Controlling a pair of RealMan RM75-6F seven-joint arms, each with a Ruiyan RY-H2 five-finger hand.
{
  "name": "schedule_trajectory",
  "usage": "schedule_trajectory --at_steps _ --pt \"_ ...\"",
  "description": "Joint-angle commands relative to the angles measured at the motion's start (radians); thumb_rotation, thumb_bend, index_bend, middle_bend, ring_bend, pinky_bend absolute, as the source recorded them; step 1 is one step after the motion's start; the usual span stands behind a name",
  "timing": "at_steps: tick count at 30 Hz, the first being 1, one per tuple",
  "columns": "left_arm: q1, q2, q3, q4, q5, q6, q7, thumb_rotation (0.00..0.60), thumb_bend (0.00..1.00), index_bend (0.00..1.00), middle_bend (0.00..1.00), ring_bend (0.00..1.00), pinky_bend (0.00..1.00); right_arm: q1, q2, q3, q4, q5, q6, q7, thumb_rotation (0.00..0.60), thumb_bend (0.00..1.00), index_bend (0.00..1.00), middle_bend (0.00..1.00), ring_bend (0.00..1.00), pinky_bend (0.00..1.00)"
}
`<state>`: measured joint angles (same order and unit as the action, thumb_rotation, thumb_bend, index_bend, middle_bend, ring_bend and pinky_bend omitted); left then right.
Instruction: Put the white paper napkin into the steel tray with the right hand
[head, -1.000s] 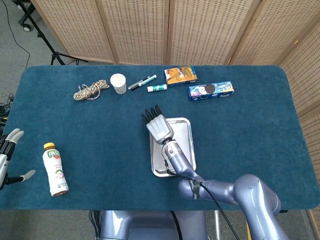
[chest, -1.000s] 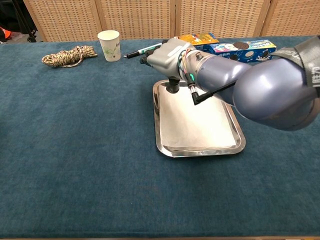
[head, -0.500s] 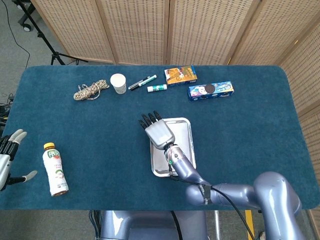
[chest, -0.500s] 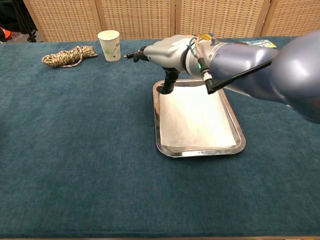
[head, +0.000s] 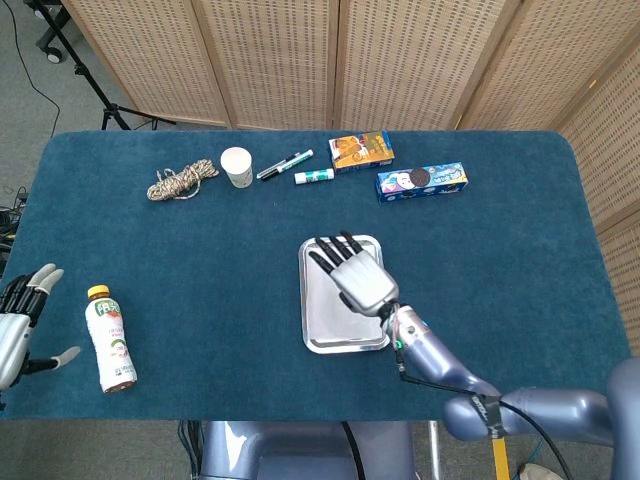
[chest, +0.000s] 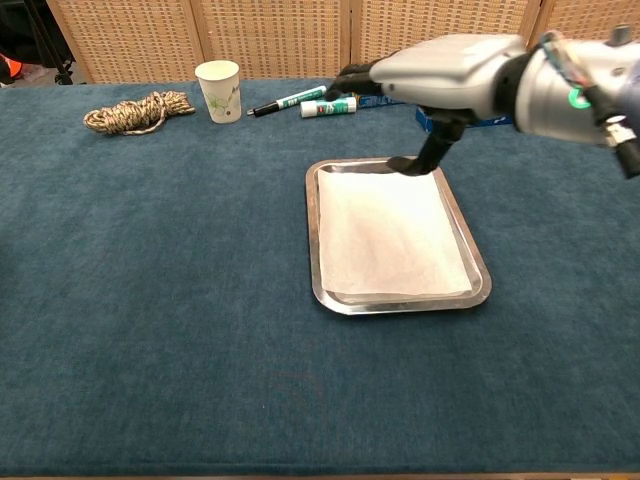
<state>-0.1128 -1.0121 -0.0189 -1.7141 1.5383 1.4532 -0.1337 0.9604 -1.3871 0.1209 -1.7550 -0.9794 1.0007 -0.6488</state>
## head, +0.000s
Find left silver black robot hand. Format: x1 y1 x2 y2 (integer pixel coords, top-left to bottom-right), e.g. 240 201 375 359
0 263 81 392

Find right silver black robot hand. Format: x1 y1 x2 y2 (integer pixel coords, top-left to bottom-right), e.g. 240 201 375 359
308 230 400 317

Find silver metal tray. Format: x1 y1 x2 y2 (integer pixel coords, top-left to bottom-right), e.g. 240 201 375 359
298 234 393 355

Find white bottle with yellow cap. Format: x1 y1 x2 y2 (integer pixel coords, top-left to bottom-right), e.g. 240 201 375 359
84 284 138 394

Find white green glue stick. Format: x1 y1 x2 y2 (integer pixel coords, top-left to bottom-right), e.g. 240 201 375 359
293 168 335 185

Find blue cookie box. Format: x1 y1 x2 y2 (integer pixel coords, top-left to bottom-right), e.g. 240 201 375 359
375 161 470 204

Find orange snack box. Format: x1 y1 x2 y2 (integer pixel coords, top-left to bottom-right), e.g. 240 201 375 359
328 130 396 175

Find white marker with black cap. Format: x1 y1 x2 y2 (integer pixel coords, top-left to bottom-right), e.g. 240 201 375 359
256 149 315 181

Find blue felt table cover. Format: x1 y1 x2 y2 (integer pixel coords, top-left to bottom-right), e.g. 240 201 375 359
0 130 631 422

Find white paper cup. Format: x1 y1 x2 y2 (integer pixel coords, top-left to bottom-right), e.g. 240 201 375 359
220 146 254 189

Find grey-blue robot torso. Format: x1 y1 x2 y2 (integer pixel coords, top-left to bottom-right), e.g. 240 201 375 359
199 420 416 480

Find silver metal leg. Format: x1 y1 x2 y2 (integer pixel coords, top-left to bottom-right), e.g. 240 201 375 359
428 420 444 480

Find yellow strip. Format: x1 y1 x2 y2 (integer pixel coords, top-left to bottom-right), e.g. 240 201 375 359
492 435 511 480

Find black tripod stand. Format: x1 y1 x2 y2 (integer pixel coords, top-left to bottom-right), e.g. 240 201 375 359
29 0 177 132

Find black cart base with caster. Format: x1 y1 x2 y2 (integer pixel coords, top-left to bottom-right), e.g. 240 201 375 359
34 0 71 64

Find black cable bundle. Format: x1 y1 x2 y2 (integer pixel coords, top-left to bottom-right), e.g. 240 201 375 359
0 187 29 254

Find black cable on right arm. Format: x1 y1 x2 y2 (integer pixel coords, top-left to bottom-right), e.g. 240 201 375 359
393 342 572 480

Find blue black cables under table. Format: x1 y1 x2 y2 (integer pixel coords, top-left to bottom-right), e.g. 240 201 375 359
178 420 204 480

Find coiled beige rope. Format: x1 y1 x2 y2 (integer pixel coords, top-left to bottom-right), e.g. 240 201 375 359
146 158 220 202

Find thin black floor cable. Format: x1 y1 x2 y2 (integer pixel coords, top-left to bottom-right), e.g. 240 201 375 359
7 0 62 139

